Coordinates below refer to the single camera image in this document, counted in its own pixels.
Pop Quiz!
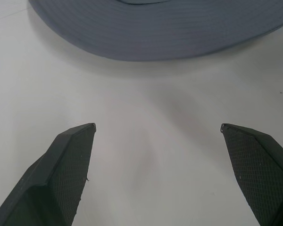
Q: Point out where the grey bucket hat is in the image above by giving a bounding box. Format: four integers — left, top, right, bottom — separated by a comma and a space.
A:
28, 0, 283, 62

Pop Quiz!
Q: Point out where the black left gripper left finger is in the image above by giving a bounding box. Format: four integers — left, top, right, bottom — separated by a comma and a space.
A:
0, 122, 97, 226

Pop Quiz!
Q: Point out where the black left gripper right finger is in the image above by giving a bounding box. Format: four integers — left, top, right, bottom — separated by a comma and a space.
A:
221, 122, 283, 226

